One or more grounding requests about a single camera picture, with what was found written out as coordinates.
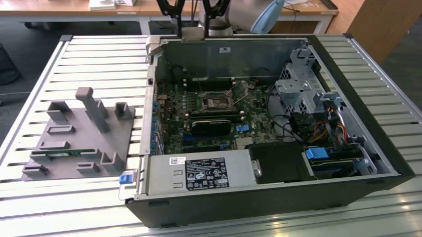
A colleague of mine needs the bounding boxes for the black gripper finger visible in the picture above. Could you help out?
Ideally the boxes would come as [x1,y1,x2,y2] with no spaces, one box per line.
[157,0,186,38]
[201,0,232,38]

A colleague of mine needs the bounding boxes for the silver square CPU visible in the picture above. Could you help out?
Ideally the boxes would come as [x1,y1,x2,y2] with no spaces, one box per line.
[181,27,206,43]

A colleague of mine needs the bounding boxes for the black RAM slot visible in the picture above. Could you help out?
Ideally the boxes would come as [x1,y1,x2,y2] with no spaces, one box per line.
[189,116,242,121]
[193,83,233,91]
[190,77,233,85]
[188,111,241,117]

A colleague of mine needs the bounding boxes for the CPU socket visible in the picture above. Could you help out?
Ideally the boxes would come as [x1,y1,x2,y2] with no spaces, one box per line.
[202,91,233,111]

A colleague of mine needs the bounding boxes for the black expansion slot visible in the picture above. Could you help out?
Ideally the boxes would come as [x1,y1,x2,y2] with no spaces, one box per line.
[184,145,221,153]

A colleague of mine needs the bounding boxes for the white box on desk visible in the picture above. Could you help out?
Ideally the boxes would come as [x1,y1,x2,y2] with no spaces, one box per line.
[89,0,117,11]

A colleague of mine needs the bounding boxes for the metal socket cover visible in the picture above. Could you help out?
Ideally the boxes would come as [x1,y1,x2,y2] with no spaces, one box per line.
[228,80,258,109]

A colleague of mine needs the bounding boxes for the silver metal drive cage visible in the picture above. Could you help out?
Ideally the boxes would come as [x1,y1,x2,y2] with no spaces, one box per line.
[274,48,341,117]

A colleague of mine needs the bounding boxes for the green motherboard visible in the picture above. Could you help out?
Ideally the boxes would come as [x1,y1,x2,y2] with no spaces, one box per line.
[152,80,281,155]

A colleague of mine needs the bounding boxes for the small black graphics card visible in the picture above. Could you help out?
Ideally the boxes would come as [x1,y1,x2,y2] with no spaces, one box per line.
[190,119,233,137]

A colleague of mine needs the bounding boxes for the silver chipset heatsink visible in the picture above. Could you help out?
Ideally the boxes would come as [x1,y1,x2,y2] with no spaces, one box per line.
[236,137,254,149]

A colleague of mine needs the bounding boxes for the grey plastic parts rack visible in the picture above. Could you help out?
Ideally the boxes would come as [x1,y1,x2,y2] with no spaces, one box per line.
[21,86,137,182]

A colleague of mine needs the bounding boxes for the wooden cabinet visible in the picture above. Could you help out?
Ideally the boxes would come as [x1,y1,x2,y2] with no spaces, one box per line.
[346,0,422,65]

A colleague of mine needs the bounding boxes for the green RAM stick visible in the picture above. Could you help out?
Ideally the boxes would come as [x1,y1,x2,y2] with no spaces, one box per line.
[33,147,98,158]

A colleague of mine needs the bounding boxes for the black plastic shroud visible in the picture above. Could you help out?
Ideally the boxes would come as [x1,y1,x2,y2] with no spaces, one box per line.
[249,142,318,185]

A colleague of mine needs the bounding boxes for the blue disk carrier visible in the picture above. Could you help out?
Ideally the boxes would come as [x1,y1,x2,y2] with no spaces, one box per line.
[305,147,330,161]

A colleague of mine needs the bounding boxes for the grey power supply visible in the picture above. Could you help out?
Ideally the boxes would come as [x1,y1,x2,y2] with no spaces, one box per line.
[145,150,260,196]

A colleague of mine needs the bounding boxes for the metal disk bay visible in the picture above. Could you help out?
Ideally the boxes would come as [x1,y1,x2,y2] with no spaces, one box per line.
[302,142,379,179]

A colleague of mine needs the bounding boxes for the black open PC case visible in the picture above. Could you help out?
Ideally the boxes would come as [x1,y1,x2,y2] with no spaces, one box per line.
[125,34,417,229]

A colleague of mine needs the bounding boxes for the beige case release handle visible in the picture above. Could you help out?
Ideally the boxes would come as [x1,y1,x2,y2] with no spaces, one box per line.
[145,36,170,55]

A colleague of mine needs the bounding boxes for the black wire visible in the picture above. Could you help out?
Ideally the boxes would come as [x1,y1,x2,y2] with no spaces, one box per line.
[268,83,309,144]

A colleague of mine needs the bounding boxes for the coloured wire bundle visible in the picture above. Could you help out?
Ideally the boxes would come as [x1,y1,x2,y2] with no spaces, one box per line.
[310,106,350,146]

